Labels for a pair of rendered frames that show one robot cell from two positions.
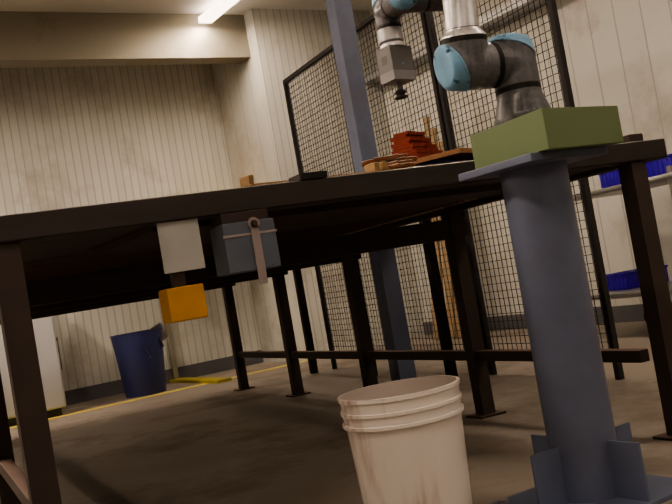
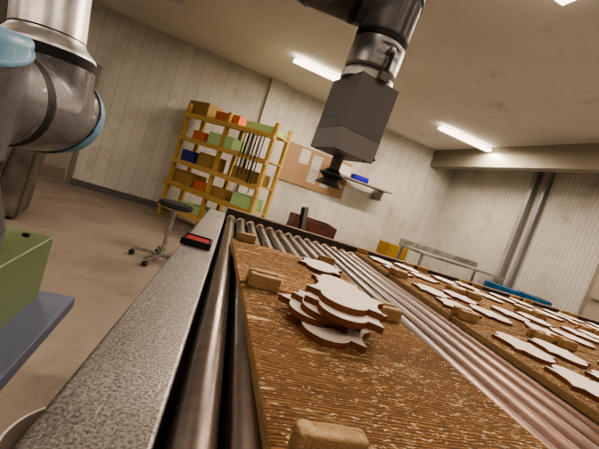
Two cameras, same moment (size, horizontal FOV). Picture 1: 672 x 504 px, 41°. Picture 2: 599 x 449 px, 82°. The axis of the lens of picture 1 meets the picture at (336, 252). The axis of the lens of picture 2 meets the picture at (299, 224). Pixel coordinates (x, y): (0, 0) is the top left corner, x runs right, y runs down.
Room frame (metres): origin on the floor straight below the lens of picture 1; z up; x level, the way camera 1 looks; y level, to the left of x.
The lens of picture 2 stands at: (2.72, -0.77, 1.12)
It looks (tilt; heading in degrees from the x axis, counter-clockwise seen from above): 5 degrees down; 104
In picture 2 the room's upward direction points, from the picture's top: 18 degrees clockwise
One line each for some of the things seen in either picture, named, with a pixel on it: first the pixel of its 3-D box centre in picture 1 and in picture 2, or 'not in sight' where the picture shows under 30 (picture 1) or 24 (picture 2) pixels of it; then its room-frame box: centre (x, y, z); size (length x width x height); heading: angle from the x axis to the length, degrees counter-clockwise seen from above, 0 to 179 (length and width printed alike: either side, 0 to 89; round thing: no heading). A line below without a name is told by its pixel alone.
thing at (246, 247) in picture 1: (246, 249); not in sight; (2.18, 0.21, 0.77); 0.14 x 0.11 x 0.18; 116
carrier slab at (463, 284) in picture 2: not in sight; (466, 289); (3.18, 1.06, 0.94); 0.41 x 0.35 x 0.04; 116
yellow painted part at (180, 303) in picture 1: (177, 271); not in sight; (2.10, 0.38, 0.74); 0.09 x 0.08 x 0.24; 116
